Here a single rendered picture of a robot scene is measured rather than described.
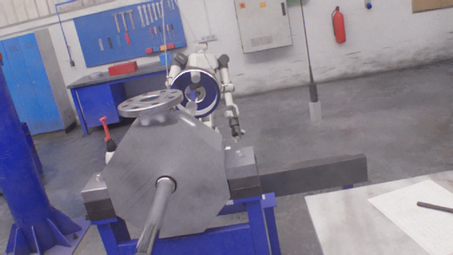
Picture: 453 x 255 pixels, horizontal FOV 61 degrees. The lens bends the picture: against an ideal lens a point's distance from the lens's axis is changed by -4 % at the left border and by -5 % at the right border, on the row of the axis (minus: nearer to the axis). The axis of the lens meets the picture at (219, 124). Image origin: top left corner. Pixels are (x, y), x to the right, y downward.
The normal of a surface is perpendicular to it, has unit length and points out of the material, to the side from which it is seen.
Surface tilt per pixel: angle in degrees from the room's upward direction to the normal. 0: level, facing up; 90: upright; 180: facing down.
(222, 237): 90
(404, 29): 90
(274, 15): 90
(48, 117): 90
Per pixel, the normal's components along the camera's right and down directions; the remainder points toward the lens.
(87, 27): -0.05, 0.33
